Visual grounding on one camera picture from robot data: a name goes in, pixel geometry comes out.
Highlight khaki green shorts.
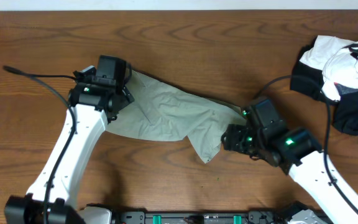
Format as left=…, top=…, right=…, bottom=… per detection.
left=106, top=72, right=246, bottom=163

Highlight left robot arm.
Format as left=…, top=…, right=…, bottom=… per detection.
left=4, top=55, right=134, bottom=223

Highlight white garment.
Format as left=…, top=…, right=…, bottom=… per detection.
left=300, top=35, right=358, bottom=101

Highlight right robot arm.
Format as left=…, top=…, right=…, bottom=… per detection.
left=221, top=97, right=358, bottom=223

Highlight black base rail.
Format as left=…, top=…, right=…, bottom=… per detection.
left=112, top=210, right=331, bottom=224

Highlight black garment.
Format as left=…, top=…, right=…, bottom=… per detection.
left=290, top=38, right=358, bottom=136

